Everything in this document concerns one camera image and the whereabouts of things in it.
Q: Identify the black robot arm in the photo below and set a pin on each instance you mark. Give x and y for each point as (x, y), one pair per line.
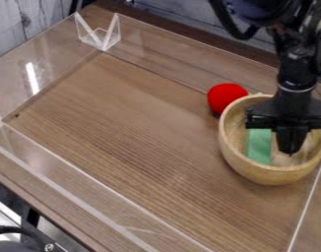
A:
(293, 23)

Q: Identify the clear acrylic corner bracket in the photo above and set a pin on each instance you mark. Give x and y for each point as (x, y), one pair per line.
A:
(99, 38)

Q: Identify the light wooden bowl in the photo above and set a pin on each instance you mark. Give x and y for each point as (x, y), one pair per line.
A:
(286, 169)

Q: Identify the red ball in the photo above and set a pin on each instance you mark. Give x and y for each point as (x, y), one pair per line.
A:
(222, 94)

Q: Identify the green rectangular block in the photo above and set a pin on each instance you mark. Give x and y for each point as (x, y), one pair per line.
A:
(258, 145)

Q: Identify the clear acrylic front wall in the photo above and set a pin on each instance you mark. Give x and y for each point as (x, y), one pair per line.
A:
(91, 211)

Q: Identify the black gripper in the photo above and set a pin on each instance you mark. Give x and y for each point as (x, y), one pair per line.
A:
(275, 114)

